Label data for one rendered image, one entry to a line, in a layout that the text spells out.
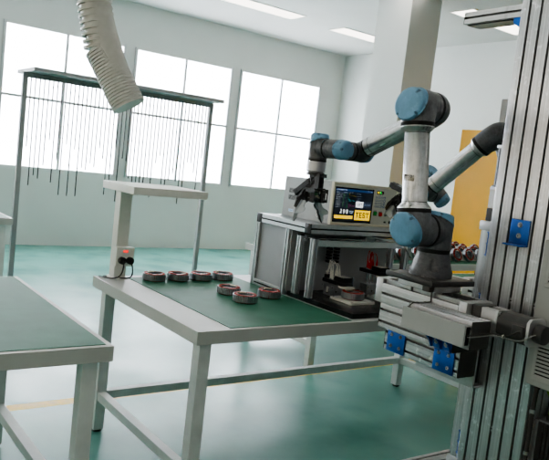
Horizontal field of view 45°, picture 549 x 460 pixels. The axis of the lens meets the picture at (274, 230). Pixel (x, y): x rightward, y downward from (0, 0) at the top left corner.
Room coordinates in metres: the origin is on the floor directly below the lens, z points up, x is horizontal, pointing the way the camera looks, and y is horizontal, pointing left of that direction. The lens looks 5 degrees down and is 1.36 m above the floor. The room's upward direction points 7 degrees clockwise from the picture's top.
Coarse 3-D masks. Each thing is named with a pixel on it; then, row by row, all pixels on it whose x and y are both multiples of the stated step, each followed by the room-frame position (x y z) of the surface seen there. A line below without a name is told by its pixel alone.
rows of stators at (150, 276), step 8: (144, 272) 3.17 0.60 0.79; (152, 272) 3.22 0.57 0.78; (160, 272) 3.22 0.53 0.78; (168, 272) 3.25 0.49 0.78; (176, 272) 3.30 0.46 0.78; (184, 272) 3.30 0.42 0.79; (192, 272) 3.32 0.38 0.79; (200, 272) 3.38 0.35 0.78; (208, 272) 3.37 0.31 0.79; (216, 272) 3.39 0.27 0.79; (224, 272) 3.45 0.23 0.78; (152, 280) 3.14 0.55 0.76; (160, 280) 3.15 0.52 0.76; (176, 280) 3.21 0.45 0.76; (184, 280) 3.23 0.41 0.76; (200, 280) 3.29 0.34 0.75; (208, 280) 3.31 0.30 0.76; (224, 280) 3.37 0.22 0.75
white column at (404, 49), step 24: (384, 0) 7.43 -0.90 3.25; (408, 0) 7.15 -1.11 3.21; (432, 0) 7.28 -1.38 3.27; (384, 24) 7.40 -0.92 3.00; (408, 24) 7.12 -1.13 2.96; (432, 24) 7.31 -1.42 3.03; (384, 48) 7.36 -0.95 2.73; (408, 48) 7.12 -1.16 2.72; (432, 48) 7.34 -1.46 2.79; (384, 72) 7.32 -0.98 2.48; (408, 72) 7.14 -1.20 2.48; (432, 72) 7.37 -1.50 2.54; (384, 96) 7.29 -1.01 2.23; (384, 120) 7.25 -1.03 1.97; (360, 168) 7.47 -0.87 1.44; (384, 168) 7.18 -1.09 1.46
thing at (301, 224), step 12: (264, 216) 3.37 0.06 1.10; (276, 216) 3.29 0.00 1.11; (288, 216) 3.37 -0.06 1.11; (288, 228) 3.21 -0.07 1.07; (300, 228) 3.13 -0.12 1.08; (312, 228) 3.08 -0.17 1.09; (324, 228) 3.12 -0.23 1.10; (336, 228) 3.16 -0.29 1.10; (348, 228) 3.21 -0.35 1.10; (360, 228) 3.26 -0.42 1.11; (372, 228) 3.30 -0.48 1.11; (384, 228) 3.35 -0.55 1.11
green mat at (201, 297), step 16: (160, 288) 3.00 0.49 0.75; (176, 288) 3.04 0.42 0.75; (192, 288) 3.09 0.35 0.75; (208, 288) 3.13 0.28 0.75; (256, 288) 3.27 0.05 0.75; (192, 304) 2.76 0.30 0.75; (208, 304) 2.79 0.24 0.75; (224, 304) 2.83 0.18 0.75; (240, 304) 2.86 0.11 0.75; (256, 304) 2.90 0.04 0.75; (272, 304) 2.94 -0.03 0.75; (288, 304) 2.98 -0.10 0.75; (304, 304) 3.02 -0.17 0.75; (224, 320) 2.53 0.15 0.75; (240, 320) 2.56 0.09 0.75; (256, 320) 2.59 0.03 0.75; (272, 320) 2.62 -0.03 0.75; (288, 320) 2.66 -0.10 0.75; (304, 320) 2.69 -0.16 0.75; (320, 320) 2.72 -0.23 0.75; (336, 320) 2.76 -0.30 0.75
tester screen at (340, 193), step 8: (336, 192) 3.18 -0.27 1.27; (344, 192) 3.21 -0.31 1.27; (352, 192) 3.25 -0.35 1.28; (360, 192) 3.28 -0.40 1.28; (368, 192) 3.31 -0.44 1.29; (336, 200) 3.19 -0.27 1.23; (344, 200) 3.22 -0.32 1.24; (352, 200) 3.25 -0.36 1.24; (360, 200) 3.28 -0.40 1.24; (368, 200) 3.31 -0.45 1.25; (336, 208) 3.19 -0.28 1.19; (344, 208) 3.22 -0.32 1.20; (352, 208) 3.25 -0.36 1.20; (360, 208) 3.29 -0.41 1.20; (368, 208) 3.32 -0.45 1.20
